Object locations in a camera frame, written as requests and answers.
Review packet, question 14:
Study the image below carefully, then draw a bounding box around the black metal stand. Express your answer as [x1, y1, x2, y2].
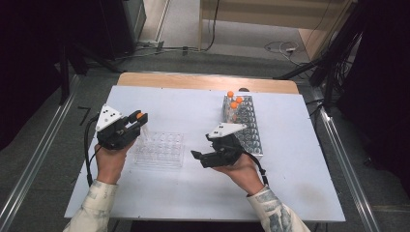
[57, 42, 125, 105]

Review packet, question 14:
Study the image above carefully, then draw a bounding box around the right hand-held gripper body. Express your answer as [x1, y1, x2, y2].
[207, 123, 248, 167]

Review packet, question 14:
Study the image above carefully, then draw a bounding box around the metal floor rail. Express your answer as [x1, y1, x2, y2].
[308, 86, 382, 232]
[0, 75, 81, 232]

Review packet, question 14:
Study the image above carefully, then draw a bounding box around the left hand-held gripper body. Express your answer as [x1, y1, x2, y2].
[96, 103, 140, 151]

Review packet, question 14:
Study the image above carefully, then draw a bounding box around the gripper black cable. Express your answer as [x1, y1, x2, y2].
[84, 113, 102, 188]
[242, 150, 270, 187]

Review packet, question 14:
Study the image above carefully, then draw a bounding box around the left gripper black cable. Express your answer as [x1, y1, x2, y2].
[84, 113, 102, 188]

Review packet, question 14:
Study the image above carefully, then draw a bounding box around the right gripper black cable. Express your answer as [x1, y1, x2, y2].
[242, 150, 270, 187]

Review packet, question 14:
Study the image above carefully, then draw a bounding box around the white floor cable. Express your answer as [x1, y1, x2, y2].
[264, 41, 303, 64]

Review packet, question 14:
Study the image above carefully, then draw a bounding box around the clear plastic tube rack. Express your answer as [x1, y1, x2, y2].
[133, 130, 186, 169]

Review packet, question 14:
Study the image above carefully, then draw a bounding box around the light wooden desk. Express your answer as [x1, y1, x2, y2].
[197, 0, 356, 61]

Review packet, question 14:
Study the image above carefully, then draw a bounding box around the black stand with cables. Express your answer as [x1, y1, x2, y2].
[274, 0, 366, 114]

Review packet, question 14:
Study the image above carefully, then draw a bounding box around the dark curtain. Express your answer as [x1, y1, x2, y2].
[335, 0, 410, 194]
[0, 0, 69, 153]

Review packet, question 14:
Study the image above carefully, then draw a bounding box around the dark cabinet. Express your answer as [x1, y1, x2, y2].
[96, 0, 148, 61]

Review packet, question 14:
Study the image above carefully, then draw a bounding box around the wooden table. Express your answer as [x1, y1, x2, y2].
[116, 72, 300, 95]

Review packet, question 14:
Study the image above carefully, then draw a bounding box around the person's right hand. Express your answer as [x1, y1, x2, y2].
[212, 154, 265, 196]

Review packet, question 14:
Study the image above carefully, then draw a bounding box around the person's left hand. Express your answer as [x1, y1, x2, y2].
[94, 139, 136, 186]

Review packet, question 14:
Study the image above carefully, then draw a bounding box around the floor cable bundle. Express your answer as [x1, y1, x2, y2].
[112, 39, 201, 62]

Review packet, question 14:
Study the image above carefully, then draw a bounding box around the black hanging cable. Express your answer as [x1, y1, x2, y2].
[202, 0, 221, 52]

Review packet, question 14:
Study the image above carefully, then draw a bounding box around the white board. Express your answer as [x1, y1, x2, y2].
[64, 85, 346, 223]

